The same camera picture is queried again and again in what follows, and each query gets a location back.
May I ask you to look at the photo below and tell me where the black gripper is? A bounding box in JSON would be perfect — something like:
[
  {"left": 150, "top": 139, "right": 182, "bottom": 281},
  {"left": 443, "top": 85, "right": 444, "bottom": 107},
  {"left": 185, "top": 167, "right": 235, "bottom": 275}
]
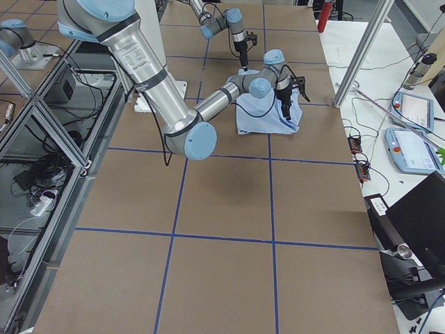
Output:
[
  {"left": 234, "top": 40, "right": 248, "bottom": 72},
  {"left": 275, "top": 86, "right": 293, "bottom": 120}
]

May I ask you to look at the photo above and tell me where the light blue t-shirt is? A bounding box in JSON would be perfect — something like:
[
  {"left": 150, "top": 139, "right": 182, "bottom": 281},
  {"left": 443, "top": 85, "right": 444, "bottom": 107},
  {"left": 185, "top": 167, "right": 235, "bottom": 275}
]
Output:
[{"left": 236, "top": 77, "right": 302, "bottom": 135}]

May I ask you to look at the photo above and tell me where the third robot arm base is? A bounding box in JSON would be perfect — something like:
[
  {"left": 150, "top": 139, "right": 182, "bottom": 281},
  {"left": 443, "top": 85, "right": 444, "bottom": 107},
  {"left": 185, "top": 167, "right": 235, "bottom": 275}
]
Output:
[{"left": 1, "top": 19, "right": 59, "bottom": 70}]

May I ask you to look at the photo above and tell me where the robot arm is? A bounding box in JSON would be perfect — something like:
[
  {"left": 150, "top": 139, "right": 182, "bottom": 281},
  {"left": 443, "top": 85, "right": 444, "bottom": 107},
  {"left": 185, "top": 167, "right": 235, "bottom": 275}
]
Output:
[
  {"left": 181, "top": 0, "right": 257, "bottom": 72},
  {"left": 57, "top": 1, "right": 296, "bottom": 160}
]

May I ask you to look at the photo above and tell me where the red cylinder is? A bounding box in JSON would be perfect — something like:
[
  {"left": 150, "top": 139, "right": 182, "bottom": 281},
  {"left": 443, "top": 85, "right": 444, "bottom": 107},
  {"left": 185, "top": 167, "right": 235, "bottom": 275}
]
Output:
[{"left": 317, "top": 0, "right": 334, "bottom": 33}]

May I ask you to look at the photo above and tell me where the orange terminal block strip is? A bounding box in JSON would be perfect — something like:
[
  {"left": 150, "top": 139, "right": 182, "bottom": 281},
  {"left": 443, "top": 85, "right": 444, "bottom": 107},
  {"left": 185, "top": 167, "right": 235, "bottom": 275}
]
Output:
[{"left": 348, "top": 136, "right": 371, "bottom": 184}]

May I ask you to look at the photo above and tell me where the teach pendant far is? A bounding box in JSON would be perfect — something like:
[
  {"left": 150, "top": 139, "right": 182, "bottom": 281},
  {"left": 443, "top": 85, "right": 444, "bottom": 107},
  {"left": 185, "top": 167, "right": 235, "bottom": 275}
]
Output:
[{"left": 391, "top": 91, "right": 434, "bottom": 133}]

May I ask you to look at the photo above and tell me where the teach pendant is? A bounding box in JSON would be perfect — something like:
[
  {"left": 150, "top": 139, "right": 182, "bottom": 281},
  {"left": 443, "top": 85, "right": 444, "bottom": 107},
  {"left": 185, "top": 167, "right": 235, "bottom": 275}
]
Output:
[
  {"left": 385, "top": 128, "right": 444, "bottom": 175},
  {"left": 391, "top": 91, "right": 434, "bottom": 133}
]

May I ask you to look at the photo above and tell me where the teach pendant near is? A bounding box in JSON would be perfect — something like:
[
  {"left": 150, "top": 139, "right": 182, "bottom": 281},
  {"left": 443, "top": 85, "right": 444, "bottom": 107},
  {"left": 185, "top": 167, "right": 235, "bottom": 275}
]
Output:
[{"left": 385, "top": 128, "right": 444, "bottom": 175}]

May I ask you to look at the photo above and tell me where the water bottle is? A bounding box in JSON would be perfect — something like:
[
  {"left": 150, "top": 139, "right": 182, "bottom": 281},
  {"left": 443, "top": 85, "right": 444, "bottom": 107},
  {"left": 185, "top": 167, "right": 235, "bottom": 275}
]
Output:
[{"left": 403, "top": 52, "right": 437, "bottom": 90}]

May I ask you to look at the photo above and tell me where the black monitor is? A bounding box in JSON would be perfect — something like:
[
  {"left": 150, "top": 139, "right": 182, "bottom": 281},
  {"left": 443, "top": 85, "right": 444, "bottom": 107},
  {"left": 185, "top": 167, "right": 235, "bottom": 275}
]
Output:
[{"left": 386, "top": 172, "right": 444, "bottom": 278}]

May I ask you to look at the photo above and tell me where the black monitor stand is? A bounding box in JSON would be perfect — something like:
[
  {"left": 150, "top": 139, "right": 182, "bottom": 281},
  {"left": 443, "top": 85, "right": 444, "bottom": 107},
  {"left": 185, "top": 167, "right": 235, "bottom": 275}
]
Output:
[{"left": 364, "top": 194, "right": 444, "bottom": 320}]

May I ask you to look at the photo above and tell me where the white power strip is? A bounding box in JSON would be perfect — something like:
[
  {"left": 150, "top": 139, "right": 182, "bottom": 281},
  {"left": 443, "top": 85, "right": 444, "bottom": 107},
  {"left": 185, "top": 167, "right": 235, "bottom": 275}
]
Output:
[{"left": 30, "top": 195, "right": 55, "bottom": 216}]

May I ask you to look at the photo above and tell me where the aluminium frame post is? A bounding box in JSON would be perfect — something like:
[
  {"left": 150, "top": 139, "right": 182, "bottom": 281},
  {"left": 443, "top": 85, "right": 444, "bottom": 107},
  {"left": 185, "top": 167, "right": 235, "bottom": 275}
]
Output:
[{"left": 333, "top": 0, "right": 394, "bottom": 109}]

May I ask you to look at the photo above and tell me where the aluminium frame rail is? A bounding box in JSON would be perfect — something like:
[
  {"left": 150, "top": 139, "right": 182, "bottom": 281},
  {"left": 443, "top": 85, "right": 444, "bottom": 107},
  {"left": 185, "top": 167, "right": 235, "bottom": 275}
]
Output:
[{"left": 1, "top": 42, "right": 127, "bottom": 333}]

